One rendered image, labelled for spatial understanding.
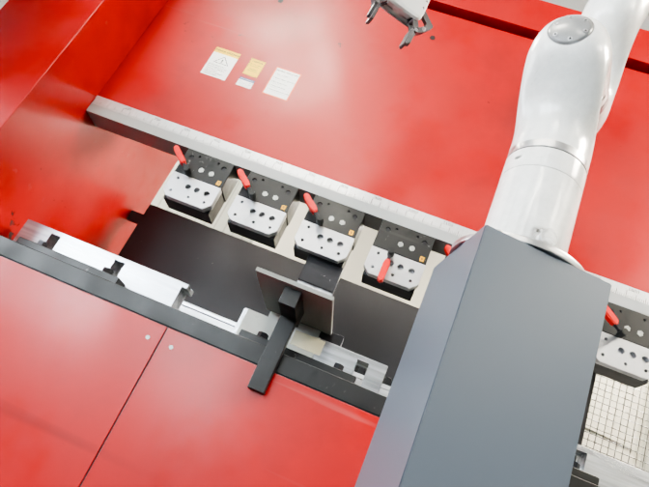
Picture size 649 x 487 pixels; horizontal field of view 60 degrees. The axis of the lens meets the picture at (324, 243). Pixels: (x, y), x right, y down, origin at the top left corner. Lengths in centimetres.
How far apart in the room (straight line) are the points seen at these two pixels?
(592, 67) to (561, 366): 45
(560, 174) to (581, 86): 15
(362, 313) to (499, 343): 133
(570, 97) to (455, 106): 88
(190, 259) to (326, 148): 74
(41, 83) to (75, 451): 93
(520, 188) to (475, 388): 31
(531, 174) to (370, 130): 90
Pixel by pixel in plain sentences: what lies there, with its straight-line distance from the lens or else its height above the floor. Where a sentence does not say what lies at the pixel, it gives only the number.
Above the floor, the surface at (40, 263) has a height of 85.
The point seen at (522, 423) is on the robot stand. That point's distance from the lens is 70.
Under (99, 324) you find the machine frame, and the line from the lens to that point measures 140.
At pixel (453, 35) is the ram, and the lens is 198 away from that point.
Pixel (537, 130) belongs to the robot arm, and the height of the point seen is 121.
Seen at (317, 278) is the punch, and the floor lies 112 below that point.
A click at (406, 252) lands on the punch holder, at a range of 151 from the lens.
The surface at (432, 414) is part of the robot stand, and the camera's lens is 65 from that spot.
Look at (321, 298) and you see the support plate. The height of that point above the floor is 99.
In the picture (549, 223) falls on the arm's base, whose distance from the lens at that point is 82.
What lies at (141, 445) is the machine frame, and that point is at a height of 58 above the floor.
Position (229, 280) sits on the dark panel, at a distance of 207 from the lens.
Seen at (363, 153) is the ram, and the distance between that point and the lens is 165.
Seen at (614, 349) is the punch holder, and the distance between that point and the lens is 157.
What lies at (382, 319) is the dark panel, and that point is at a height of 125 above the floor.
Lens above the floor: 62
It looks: 23 degrees up
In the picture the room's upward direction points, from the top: 25 degrees clockwise
